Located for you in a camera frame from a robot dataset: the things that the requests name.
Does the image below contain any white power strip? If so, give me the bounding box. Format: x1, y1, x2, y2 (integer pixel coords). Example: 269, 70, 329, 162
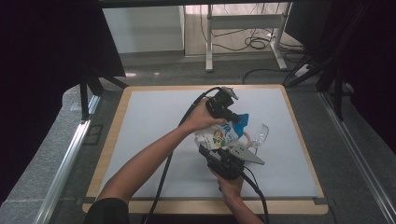
293, 63, 312, 78

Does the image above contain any white metal desk frame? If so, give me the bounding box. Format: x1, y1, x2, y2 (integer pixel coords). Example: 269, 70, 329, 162
205, 3, 289, 73

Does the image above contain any black tripod stand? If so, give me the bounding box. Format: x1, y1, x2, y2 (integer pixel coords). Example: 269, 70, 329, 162
78, 71, 129, 121

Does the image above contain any black metal stand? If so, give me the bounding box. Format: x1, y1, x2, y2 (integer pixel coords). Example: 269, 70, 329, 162
283, 0, 373, 123

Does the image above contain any person's right hand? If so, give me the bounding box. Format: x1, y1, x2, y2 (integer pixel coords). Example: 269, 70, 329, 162
210, 170, 245, 203

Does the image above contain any aluminium rail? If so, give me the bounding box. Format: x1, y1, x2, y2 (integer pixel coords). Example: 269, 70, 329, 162
34, 94, 102, 224
318, 91, 396, 223

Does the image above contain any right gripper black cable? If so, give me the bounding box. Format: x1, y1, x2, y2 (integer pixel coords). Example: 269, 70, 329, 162
241, 167, 271, 224

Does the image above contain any clear glass pitcher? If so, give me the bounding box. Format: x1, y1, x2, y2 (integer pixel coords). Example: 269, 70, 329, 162
237, 123, 271, 157

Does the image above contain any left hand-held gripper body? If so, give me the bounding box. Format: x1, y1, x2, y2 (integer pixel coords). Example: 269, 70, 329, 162
205, 87, 240, 119

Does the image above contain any black curtain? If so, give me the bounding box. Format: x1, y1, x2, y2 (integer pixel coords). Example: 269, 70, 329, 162
286, 0, 396, 152
0, 0, 126, 203

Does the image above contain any person's dark sleeve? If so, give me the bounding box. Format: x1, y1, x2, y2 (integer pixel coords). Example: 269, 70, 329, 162
83, 197, 131, 224

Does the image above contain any white mat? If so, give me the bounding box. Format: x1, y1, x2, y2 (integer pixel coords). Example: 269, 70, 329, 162
96, 88, 321, 200

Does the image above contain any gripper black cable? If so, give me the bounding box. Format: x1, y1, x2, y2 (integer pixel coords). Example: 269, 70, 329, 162
141, 87, 223, 224
241, 167, 271, 224

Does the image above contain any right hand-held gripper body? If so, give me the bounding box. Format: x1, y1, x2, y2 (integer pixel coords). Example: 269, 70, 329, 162
206, 145, 266, 181

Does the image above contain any tangle of black floor cables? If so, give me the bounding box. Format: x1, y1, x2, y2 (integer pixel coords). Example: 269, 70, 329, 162
214, 27, 304, 54

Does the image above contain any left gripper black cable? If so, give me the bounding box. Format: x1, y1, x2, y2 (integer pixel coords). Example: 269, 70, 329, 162
141, 87, 223, 224

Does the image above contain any white and blue milk pouch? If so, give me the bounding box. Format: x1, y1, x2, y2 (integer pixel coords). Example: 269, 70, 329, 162
193, 113, 250, 152

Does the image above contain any person's left hand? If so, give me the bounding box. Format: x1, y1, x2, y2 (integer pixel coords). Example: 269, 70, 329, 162
183, 98, 228, 133

